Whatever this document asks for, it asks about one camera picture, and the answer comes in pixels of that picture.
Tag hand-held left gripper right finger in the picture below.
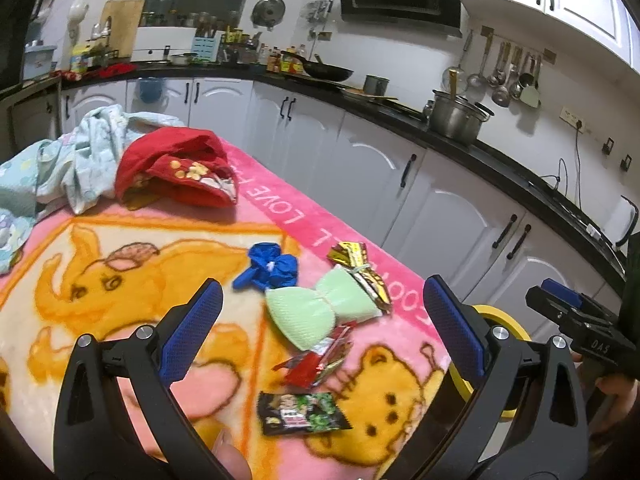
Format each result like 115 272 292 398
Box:
375 275 591 480

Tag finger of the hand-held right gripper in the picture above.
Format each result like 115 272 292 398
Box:
541 279 585 312
525 286 577 334

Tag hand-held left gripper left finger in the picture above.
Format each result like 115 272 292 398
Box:
52 277 251 480

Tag yellow rimmed trash bin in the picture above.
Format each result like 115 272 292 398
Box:
447 304 531 421

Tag blue plastic bag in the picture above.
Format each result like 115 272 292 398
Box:
232 243 299 291

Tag green foam net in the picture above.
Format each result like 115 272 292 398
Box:
265 266 383 351

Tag gold snack wrapper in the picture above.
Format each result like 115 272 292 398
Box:
327 241 391 315

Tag red snack wrapper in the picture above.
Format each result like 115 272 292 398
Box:
272 325 353 388

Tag black green snack wrapper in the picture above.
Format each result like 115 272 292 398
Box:
257 391 352 436

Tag person's right hand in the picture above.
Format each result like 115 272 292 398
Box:
571 350 639 444

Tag person's left hand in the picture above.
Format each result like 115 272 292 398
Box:
211 431 252 480

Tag pink printed blanket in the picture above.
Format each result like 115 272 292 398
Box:
0 137 453 480

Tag white electric kettle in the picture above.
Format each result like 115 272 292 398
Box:
602 195 640 248

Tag black kitchen countertop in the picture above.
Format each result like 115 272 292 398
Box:
0 62 628 281

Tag red embroidered cloth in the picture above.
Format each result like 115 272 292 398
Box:
115 128 240 208

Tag white base cabinets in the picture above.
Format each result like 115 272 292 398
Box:
60 77 626 331

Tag light blue printed cloth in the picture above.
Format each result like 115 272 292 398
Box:
0 104 186 273

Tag large steel pot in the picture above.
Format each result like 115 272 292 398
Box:
429 90 495 145

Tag row of hanging utensils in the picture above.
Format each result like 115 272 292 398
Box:
445 27 556 110

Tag red rag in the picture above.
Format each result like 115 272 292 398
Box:
97 62 137 78

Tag blue knife holder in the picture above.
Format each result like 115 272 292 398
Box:
191 36 219 63

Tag row of seasoning bottles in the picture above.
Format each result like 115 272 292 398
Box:
220 27 308 75

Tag black wok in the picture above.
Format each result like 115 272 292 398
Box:
282 51 354 83

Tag blue plastic box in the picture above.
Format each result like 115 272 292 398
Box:
22 45 57 81

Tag wooden cutting board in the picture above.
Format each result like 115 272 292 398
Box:
99 0 146 58

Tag row of glass jars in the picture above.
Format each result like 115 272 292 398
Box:
140 10 241 28

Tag steel pan lid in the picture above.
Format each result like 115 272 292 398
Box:
251 0 287 28

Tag black cable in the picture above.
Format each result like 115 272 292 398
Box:
540 130 601 211

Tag white wall socket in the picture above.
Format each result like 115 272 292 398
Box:
560 106 586 133

